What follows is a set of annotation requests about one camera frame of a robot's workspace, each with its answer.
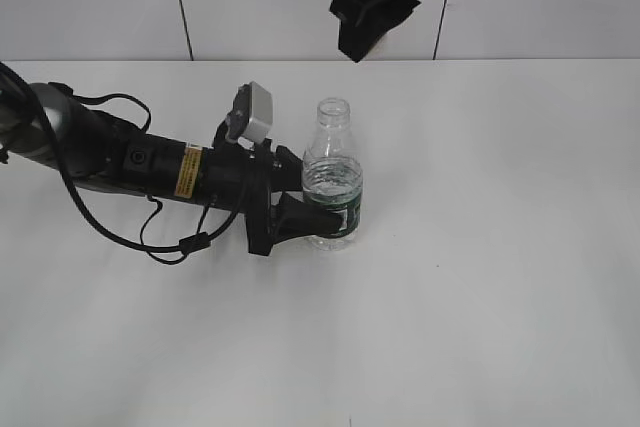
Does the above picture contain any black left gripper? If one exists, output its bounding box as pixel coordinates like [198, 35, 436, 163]
[206, 139, 349, 255]

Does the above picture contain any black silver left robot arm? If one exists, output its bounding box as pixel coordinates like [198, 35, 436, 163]
[1, 79, 344, 256]

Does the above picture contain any clear green-label water bottle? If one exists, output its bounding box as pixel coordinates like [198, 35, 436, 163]
[302, 97, 364, 251]

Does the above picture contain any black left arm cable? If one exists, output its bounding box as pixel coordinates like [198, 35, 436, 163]
[0, 62, 241, 264]

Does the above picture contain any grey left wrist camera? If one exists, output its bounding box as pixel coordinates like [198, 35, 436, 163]
[225, 81, 274, 144]

